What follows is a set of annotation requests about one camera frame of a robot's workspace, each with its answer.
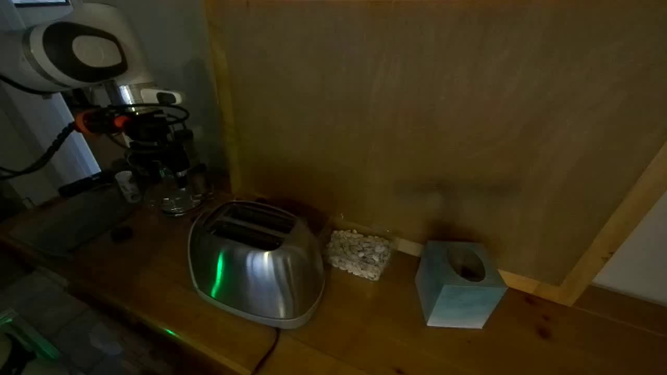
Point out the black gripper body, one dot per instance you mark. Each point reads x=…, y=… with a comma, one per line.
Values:
x=156, y=142

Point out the large wooden board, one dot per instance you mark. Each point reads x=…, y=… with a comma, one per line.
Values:
x=430, y=104

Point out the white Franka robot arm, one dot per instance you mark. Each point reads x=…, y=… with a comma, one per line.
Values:
x=62, y=49

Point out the dark grey mat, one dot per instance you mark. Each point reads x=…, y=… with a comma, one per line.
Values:
x=62, y=221

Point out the blue cube tissue box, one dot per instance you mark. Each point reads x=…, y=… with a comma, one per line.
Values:
x=458, y=295

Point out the stainless steel toaster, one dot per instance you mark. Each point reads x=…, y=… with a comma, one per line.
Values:
x=257, y=272

